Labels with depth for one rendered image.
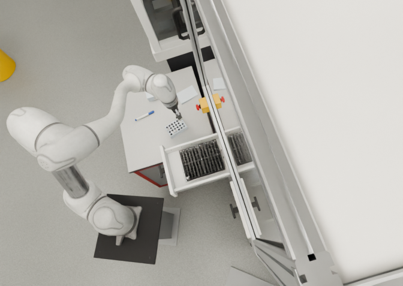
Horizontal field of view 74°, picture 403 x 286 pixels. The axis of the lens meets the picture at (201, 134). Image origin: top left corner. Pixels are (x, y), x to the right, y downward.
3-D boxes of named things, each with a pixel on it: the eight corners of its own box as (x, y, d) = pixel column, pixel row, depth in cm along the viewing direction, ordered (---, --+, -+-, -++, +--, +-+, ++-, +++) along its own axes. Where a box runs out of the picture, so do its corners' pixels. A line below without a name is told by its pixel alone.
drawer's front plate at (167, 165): (175, 197, 151) (170, 194, 141) (164, 150, 162) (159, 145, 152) (177, 196, 151) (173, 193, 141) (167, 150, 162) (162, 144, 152)
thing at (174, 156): (176, 193, 150) (174, 191, 145) (167, 151, 160) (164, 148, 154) (244, 172, 149) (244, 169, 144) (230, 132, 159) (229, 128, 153)
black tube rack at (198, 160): (188, 181, 152) (186, 180, 146) (180, 153, 158) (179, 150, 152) (225, 170, 151) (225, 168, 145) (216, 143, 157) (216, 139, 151)
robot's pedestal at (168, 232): (141, 242, 224) (96, 246, 153) (147, 205, 234) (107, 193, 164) (176, 246, 219) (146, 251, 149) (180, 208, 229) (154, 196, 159)
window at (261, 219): (256, 238, 122) (300, 252, 33) (205, 86, 154) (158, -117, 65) (257, 238, 122) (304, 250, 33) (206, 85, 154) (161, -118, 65)
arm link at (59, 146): (98, 130, 92) (69, 114, 96) (51, 159, 80) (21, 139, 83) (100, 156, 101) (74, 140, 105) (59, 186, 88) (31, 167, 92)
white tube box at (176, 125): (171, 138, 170) (170, 137, 167) (165, 129, 173) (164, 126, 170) (188, 128, 171) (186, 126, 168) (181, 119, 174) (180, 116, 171)
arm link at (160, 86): (181, 90, 138) (161, 81, 141) (174, 74, 123) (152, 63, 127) (170, 107, 135) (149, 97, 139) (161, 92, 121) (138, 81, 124)
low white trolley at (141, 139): (161, 190, 237) (128, 172, 166) (147, 129, 260) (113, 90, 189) (223, 171, 235) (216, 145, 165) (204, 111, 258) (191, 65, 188)
